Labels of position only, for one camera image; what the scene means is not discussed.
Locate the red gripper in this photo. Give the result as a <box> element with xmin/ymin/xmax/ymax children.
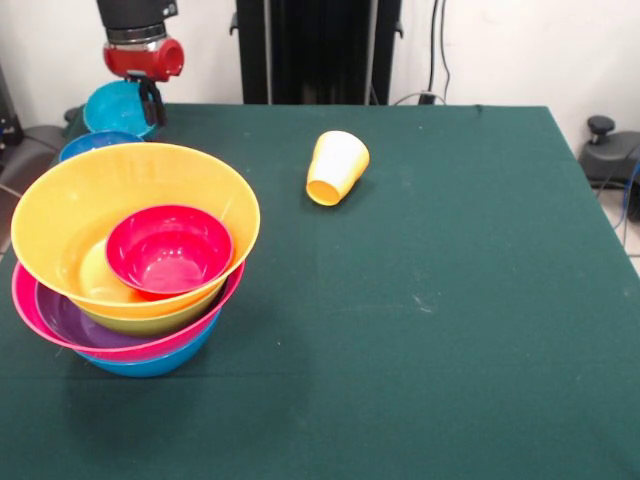
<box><xmin>102</xmin><ymin>37</ymin><xmax>186</xmax><ymax>128</ymax></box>

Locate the small light blue bowl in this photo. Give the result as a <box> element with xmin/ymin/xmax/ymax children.
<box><xmin>82</xmin><ymin>80</ymin><xmax>162</xmax><ymax>141</ymax></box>

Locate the large orange bowl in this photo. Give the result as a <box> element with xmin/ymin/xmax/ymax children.
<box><xmin>10</xmin><ymin>142</ymin><xmax>262</xmax><ymax>321</ymax></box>

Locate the small red bowl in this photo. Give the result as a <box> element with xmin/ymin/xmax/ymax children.
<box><xmin>104</xmin><ymin>203</ymin><xmax>235</xmax><ymax>302</ymax></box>

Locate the yellow cup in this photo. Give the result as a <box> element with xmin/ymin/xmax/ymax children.
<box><xmin>305</xmin><ymin>130</ymin><xmax>372</xmax><ymax>208</ymax></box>

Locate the green bowl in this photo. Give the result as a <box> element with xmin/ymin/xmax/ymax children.
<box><xmin>79</xmin><ymin>294</ymin><xmax>224</xmax><ymax>338</ymax></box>

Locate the purple bowl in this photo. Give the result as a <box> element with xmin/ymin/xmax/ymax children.
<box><xmin>34</xmin><ymin>282</ymin><xmax>151</xmax><ymax>350</ymax></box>

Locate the large pink bowl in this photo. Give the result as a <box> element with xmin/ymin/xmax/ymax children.
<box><xmin>11</xmin><ymin>259</ymin><xmax>247</xmax><ymax>364</ymax></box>

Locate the small dark blue bowl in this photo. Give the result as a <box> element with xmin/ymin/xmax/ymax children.
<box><xmin>58</xmin><ymin>130</ymin><xmax>146</xmax><ymax>163</ymax></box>

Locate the black chair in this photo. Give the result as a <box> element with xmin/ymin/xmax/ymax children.
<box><xmin>0</xmin><ymin>62</ymin><xmax>69</xmax><ymax>204</ymax></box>

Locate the large light blue bowl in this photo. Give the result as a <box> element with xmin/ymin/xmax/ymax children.
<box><xmin>74</xmin><ymin>309</ymin><xmax>222</xmax><ymax>379</ymax></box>

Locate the dark green tablecloth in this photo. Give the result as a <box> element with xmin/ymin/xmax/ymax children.
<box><xmin>0</xmin><ymin>102</ymin><xmax>640</xmax><ymax>480</ymax></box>

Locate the black knobbed device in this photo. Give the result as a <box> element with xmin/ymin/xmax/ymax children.
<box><xmin>578</xmin><ymin>115</ymin><xmax>640</xmax><ymax>224</ymax></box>

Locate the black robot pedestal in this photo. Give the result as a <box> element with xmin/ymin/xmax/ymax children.
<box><xmin>229</xmin><ymin>0</ymin><xmax>419</xmax><ymax>106</ymax></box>

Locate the black wall cable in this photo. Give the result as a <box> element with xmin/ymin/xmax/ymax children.
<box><xmin>389</xmin><ymin>0</ymin><xmax>454</xmax><ymax>106</ymax></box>

